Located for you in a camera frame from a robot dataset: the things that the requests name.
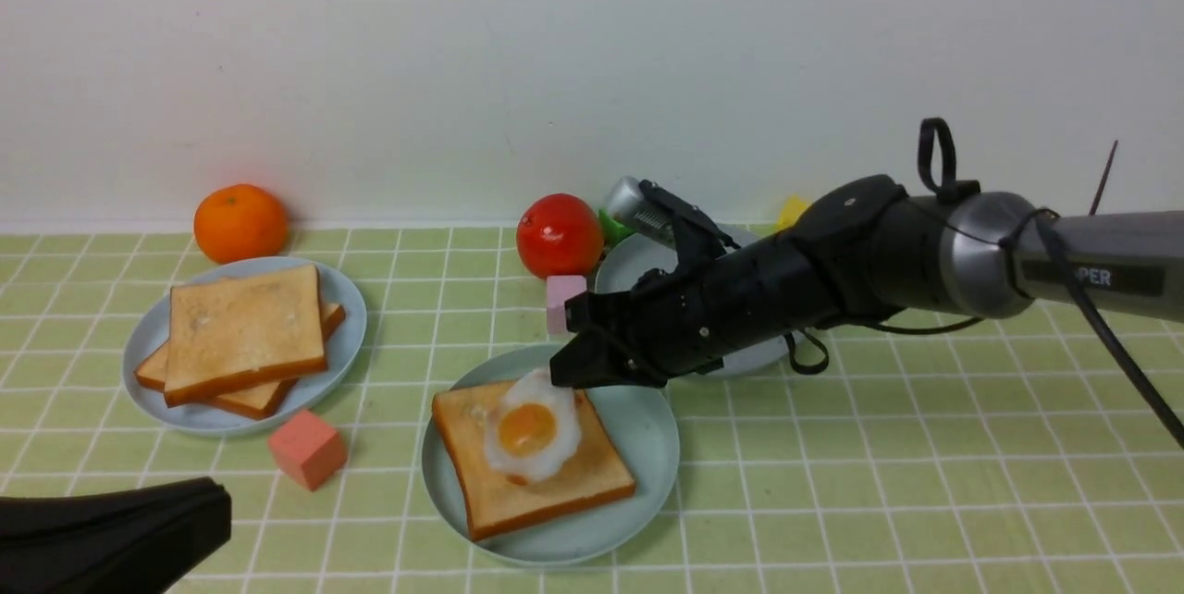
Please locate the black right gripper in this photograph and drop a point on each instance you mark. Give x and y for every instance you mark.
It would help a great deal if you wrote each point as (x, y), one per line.
(757, 293)

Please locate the fried egg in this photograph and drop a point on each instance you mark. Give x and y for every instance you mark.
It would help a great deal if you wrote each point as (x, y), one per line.
(532, 430)

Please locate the toast slice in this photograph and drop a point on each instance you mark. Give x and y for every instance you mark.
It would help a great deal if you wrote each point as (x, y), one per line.
(595, 476)
(230, 335)
(257, 402)

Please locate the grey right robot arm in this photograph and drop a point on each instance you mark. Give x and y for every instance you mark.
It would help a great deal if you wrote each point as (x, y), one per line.
(857, 257)

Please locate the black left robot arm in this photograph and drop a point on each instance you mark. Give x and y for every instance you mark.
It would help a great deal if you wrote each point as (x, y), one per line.
(135, 541)

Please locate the teal centre plate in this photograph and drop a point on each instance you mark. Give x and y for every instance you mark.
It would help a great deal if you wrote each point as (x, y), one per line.
(641, 426)

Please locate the pink cube block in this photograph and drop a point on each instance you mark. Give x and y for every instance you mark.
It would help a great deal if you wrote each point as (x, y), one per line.
(560, 289)

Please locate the blue plate with eggs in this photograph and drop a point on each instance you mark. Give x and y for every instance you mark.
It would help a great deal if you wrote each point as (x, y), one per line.
(626, 263)

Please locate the green cube block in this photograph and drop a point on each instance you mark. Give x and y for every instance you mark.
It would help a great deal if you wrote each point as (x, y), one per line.
(614, 233)

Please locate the red tomato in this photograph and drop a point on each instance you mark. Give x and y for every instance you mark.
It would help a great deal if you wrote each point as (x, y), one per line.
(559, 234)

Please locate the yellow cube block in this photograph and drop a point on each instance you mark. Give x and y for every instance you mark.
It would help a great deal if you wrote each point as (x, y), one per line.
(792, 210)

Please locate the salmon cube block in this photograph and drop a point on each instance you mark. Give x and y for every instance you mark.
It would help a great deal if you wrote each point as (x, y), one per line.
(308, 450)

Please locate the orange fruit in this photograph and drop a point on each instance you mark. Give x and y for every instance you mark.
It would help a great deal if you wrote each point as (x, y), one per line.
(239, 222)

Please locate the blue plate with toast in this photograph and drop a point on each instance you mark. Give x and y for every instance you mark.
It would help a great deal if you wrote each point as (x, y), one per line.
(343, 347)

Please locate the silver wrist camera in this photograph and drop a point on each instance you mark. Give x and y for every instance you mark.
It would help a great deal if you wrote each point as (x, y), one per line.
(669, 220)

